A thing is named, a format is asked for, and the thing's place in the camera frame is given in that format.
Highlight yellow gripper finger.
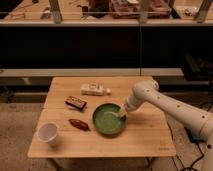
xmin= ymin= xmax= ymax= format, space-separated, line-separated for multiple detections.
xmin=116 ymin=109 xmax=126 ymax=118

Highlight green ceramic bowl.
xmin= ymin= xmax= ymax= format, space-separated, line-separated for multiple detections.
xmin=92 ymin=103 xmax=127 ymax=136

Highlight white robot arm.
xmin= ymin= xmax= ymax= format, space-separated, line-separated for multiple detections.
xmin=124 ymin=79 xmax=213 ymax=171

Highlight red snack packet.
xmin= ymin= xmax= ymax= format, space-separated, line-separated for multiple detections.
xmin=69 ymin=119 xmax=90 ymax=131

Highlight brown chocolate bar wrapper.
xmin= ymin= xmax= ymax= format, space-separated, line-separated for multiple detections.
xmin=65 ymin=96 xmax=86 ymax=110

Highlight wooden table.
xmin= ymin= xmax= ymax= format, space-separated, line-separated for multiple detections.
xmin=28 ymin=76 xmax=176 ymax=158

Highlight black box on floor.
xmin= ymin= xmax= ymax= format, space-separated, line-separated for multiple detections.
xmin=186 ymin=129 xmax=202 ymax=143

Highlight white plastic cup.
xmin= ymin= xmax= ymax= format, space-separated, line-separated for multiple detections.
xmin=37 ymin=122 xmax=59 ymax=146

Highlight long workbench shelf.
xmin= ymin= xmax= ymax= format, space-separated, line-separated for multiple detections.
xmin=0 ymin=0 xmax=213 ymax=77

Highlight black floor cable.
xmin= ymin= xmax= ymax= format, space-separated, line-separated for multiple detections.
xmin=165 ymin=119 xmax=212 ymax=171

